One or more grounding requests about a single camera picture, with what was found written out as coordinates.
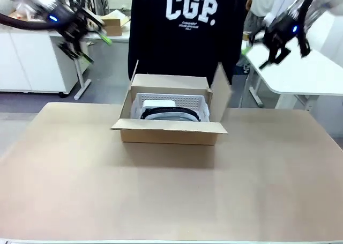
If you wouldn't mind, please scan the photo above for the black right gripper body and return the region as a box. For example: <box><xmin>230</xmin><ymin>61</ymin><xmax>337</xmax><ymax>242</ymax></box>
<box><xmin>264</xmin><ymin>13</ymin><xmax>300</xmax><ymax>53</ymax></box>

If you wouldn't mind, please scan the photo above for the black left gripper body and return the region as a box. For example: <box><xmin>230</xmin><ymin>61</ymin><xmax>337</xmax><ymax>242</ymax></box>
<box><xmin>44</xmin><ymin>5</ymin><xmax>104</xmax><ymax>57</ymax></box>

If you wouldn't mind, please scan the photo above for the white rectangular gift box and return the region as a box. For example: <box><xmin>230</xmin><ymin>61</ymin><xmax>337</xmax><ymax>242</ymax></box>
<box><xmin>141</xmin><ymin>99</ymin><xmax>176</xmax><ymax>112</ymax></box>

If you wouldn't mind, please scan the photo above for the white perforated plastic basket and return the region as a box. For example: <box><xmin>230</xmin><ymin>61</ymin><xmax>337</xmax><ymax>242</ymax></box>
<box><xmin>130</xmin><ymin>92</ymin><xmax>210</xmax><ymax>122</ymax></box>

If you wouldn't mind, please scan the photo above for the black rimmed clear gift item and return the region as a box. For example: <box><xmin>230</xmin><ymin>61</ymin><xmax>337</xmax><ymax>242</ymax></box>
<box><xmin>139</xmin><ymin>106</ymin><xmax>202</xmax><ymax>122</ymax></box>

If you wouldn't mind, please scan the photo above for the brown cardboard shipping box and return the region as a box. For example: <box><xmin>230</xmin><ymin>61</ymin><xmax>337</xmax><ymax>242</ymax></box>
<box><xmin>110</xmin><ymin>59</ymin><xmax>233</xmax><ymax>146</ymax></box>

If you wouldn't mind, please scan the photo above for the small brown cardboard box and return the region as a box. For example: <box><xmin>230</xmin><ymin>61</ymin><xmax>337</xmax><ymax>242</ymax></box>
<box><xmin>101</xmin><ymin>18</ymin><xmax>124</xmax><ymax>37</ymax></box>

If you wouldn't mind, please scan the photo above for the white background table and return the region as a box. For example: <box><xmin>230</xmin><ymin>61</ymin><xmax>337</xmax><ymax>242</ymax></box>
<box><xmin>49</xmin><ymin>26</ymin><xmax>132</xmax><ymax>100</ymax></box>

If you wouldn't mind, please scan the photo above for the bystander in white shirt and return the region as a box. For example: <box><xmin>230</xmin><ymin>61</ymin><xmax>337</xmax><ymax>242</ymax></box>
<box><xmin>242</xmin><ymin>0</ymin><xmax>282</xmax><ymax>68</ymax></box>

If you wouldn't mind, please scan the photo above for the white cabinet with wooden top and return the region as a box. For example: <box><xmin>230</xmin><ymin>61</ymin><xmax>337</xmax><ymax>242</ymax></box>
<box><xmin>0</xmin><ymin>10</ymin><xmax>81</xmax><ymax>94</ymax></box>

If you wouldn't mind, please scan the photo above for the person in black sweatshirt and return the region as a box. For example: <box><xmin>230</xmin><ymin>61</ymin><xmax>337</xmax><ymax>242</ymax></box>
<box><xmin>128</xmin><ymin>0</ymin><xmax>247</xmax><ymax>85</ymax></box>

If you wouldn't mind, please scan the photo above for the black sleeved left arm cable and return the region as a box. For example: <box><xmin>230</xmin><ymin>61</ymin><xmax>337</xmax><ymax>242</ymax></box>
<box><xmin>0</xmin><ymin>12</ymin><xmax>65</xmax><ymax>32</ymax></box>

